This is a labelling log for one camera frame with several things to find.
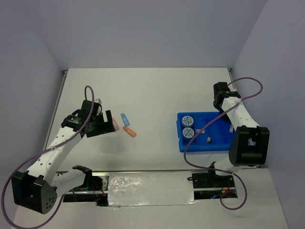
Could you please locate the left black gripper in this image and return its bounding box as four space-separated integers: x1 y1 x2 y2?
86 110 115 138

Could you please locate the blue white marker pen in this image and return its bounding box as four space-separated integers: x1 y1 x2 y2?
229 124 234 133

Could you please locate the blue slime jar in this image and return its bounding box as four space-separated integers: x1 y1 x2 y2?
182 127 195 144
181 115 194 128

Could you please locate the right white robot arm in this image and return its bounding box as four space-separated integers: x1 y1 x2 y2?
207 82 270 187

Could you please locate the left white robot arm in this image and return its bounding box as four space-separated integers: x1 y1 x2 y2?
11 99 115 214

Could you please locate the pink transparent case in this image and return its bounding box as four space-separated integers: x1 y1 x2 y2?
112 117 120 131

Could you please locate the blue transparent case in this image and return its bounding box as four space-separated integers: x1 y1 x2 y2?
121 113 130 126

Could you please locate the orange transparent case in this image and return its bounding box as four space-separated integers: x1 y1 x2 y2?
123 126 137 137

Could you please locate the blue plastic divided bin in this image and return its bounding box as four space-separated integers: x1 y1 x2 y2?
176 112 235 152

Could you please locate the silver foil sheet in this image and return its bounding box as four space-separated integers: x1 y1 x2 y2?
108 171 197 207

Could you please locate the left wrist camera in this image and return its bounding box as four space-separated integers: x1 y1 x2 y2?
94 99 102 105

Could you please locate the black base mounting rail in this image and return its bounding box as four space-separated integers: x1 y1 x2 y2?
64 171 237 207

